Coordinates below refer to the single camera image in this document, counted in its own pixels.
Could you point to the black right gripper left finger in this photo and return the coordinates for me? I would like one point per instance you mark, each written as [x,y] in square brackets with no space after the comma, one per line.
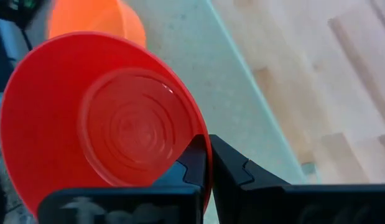
[186,205]

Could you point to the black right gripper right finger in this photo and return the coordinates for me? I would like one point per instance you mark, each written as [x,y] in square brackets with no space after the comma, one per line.
[273,202]

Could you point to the red plastic mini bowl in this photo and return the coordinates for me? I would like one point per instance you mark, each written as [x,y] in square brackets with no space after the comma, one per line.
[55,109]

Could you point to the orange plastic mini bowl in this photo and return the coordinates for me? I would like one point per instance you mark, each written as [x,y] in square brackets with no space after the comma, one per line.
[92,18]

